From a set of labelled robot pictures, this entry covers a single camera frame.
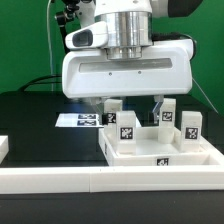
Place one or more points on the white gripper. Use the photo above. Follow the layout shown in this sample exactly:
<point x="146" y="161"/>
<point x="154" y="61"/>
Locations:
<point x="163" y="69"/>

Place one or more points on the white square table top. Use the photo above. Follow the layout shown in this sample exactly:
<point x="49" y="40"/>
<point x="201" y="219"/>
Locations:
<point x="149" y="152"/>

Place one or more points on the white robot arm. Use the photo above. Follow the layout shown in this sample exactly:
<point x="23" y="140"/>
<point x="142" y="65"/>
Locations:
<point x="115" y="53"/>

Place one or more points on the fiducial marker sheet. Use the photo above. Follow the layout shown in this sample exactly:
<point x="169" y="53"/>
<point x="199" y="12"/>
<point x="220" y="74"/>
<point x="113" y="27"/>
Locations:
<point x="78" y="120"/>

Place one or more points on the white left barrier piece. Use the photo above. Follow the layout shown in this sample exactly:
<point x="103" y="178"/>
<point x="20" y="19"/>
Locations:
<point x="4" y="148"/>

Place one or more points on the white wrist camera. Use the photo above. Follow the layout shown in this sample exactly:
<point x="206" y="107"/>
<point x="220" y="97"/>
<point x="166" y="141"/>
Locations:
<point x="93" y="36"/>

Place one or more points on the white front barrier wall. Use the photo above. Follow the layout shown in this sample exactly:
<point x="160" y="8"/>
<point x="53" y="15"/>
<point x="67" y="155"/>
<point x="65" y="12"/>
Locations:
<point x="110" y="179"/>

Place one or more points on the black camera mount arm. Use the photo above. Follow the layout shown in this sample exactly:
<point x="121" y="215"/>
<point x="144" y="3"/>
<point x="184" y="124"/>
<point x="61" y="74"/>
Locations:
<point x="67" y="15"/>

